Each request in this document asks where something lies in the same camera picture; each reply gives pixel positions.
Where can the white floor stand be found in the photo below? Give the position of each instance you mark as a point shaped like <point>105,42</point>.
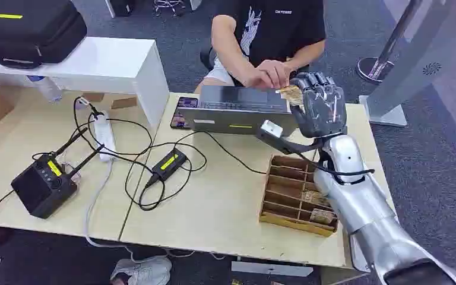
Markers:
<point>420,51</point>

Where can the black floor case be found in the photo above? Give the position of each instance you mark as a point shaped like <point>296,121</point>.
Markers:
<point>122,6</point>

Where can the chair wheel base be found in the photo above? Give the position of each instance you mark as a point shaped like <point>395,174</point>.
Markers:
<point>169,6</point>

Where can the clear plastic bottle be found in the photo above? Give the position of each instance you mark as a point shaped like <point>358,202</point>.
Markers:
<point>50,89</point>

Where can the black carry bag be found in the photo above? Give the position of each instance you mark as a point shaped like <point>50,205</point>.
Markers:
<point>27,31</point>

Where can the person's hand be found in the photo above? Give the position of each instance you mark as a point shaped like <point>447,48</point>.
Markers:
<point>277,71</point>
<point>257,81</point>

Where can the white sneaker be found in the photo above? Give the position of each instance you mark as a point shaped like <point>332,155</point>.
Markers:
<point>145,270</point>

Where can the black smartphone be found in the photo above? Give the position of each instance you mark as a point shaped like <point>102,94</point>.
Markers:
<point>181,114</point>

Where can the metal stanchion post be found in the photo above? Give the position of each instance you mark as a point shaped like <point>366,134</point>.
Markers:
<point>381,59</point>

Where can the grey laptop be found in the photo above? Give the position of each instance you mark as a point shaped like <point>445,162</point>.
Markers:
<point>239,112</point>

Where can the wooden card box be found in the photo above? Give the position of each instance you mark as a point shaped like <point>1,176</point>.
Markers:
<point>287,196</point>

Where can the white power strip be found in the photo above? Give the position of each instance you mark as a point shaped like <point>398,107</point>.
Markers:
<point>104,137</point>

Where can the printed card in box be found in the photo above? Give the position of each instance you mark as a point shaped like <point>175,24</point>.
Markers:
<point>313,197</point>
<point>321,216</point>

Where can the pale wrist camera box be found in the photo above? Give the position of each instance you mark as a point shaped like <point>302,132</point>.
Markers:
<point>271,129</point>

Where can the black power adapter yellow label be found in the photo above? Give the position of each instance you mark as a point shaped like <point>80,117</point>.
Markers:
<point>169,164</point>

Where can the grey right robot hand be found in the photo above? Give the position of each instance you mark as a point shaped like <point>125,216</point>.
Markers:
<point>322,114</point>

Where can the small cardboard piece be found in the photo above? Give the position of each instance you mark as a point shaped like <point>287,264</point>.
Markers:
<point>93,96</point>
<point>123,103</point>

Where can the person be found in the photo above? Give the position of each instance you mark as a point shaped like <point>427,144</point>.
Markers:
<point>279,31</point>

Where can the black router with antennas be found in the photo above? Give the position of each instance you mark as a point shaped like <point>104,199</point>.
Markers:
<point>43,187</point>

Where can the person's right hand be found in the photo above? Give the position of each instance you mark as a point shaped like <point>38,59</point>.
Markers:
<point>257,81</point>

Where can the white desk shelf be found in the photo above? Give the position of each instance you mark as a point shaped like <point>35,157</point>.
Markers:
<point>102,63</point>

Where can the white metal plate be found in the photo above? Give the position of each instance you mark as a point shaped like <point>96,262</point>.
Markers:
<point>271,269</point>

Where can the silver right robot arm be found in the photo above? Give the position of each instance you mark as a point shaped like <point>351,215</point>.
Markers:
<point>361,204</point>

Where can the person's left hand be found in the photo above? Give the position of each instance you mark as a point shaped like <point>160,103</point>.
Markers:
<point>277,71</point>

